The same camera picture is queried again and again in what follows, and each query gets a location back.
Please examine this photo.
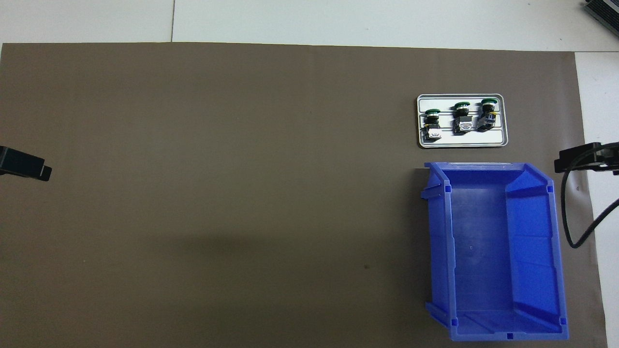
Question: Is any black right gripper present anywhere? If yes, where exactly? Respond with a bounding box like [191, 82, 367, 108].
[554, 142, 619, 174]

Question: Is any brown paper table mat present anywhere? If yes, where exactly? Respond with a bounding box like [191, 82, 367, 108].
[0, 43, 607, 348]

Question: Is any blue plastic storage bin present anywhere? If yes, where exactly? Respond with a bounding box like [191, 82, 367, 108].
[420, 162, 570, 342]

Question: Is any silver metal tray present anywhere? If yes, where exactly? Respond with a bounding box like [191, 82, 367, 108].
[416, 94, 509, 149]

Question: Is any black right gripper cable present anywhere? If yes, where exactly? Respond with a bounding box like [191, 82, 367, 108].
[560, 145, 619, 249]

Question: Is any green push button switch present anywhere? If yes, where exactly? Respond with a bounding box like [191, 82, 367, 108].
[452, 101, 473, 134]
[420, 109, 443, 144]
[476, 98, 499, 132]

